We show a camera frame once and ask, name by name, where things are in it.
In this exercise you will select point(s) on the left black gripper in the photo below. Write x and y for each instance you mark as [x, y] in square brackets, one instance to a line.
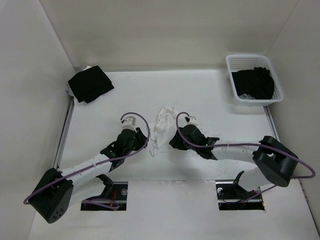
[142, 140]

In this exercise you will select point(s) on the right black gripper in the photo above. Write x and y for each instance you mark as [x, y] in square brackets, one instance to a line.
[176, 142]

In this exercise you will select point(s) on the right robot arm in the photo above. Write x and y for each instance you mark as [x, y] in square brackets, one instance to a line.
[271, 167]

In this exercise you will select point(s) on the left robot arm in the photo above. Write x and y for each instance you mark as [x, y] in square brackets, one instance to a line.
[55, 190]

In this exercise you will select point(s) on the folded black tank top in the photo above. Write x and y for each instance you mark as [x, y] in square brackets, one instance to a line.
[90, 84]

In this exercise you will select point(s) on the black tank top in basket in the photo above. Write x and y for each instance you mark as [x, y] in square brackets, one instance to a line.
[256, 82]

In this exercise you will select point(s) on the grey garment in basket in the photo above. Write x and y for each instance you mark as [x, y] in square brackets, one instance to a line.
[246, 97]

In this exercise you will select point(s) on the white plastic laundry basket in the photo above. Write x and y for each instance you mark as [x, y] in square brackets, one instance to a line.
[236, 62]

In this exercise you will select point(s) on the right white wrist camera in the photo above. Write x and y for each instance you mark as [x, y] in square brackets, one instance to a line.
[191, 120]

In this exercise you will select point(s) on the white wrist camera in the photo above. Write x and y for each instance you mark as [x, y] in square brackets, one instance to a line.
[129, 123]
[191, 120]

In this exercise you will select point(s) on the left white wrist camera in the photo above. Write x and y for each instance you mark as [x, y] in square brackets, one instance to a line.
[129, 123]

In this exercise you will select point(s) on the left aluminium table rail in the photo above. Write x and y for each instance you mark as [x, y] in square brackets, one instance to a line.
[63, 136]

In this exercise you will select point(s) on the aluminium table rail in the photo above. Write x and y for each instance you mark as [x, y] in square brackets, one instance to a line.
[63, 136]
[271, 122]

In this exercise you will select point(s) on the right aluminium table rail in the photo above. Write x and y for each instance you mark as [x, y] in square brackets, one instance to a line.
[271, 122]

